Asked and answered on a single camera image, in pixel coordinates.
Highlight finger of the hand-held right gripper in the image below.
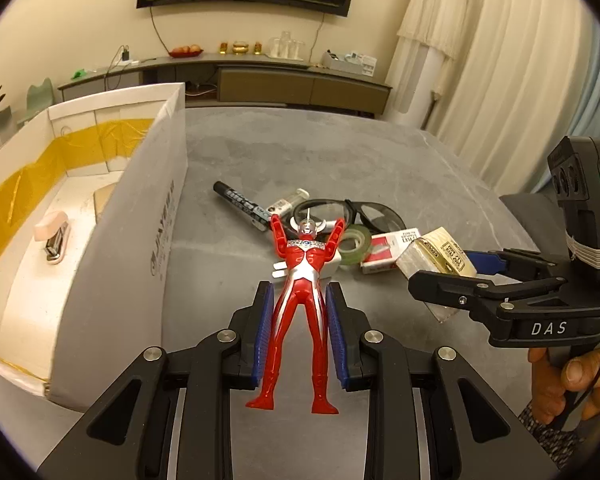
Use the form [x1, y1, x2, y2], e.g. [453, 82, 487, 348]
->
[407, 269, 568, 321]
[462, 248, 568, 281]

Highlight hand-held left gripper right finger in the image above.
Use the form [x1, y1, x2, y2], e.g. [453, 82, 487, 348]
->
[325, 281, 561, 480]

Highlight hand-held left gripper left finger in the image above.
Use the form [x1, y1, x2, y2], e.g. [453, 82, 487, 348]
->
[37, 280, 276, 480]

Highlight red silver hero toy figure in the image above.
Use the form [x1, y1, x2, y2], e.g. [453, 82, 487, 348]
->
[245, 212, 347, 415]

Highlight white plug charger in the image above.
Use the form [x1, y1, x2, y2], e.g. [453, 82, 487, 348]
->
[271, 247, 342, 283]

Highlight red white small carton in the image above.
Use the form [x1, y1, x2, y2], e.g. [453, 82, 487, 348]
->
[361, 228, 421, 276]

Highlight green tape roll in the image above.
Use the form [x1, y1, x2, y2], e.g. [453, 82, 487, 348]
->
[339, 225, 372, 267]

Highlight black safety glasses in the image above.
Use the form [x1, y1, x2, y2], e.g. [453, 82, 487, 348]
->
[294, 198, 407, 241]

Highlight black marker pen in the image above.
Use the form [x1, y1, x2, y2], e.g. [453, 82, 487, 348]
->
[212, 181, 271, 232]

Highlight white cardboard box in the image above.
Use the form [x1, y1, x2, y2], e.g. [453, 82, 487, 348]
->
[0, 82, 188, 413]

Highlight dark grey seat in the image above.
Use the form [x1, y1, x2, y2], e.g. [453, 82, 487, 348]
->
[500, 192, 571, 253]

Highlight speckled grey cloth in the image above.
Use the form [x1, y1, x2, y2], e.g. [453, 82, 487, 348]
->
[517, 402, 588, 471]

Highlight white small bottle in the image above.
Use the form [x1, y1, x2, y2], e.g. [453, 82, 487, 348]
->
[266, 188, 311, 219]

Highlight cream curtain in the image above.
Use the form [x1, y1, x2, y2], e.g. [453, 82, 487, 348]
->
[425, 0, 600, 196]

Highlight gold square tin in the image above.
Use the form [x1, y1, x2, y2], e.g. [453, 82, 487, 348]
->
[94, 183, 116, 221]

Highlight lace-covered standing air conditioner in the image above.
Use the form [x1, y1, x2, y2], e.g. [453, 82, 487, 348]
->
[390, 0, 473, 123]

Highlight pink stapler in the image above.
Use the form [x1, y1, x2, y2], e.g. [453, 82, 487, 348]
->
[34, 211, 72, 264]

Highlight white organiser box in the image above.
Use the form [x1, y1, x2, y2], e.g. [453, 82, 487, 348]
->
[322, 50, 378, 77]

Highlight long grey television cabinet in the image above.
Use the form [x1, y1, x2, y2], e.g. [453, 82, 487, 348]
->
[57, 52, 393, 120]

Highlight cluster of clear glasses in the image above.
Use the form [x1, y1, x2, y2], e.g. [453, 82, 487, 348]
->
[266, 31, 307, 60]

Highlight pale green plastic chair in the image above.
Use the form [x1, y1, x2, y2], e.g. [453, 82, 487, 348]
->
[19, 78, 55, 126]

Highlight black television cable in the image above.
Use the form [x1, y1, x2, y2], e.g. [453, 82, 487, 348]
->
[312, 12, 327, 66]
[150, 7, 173, 56]

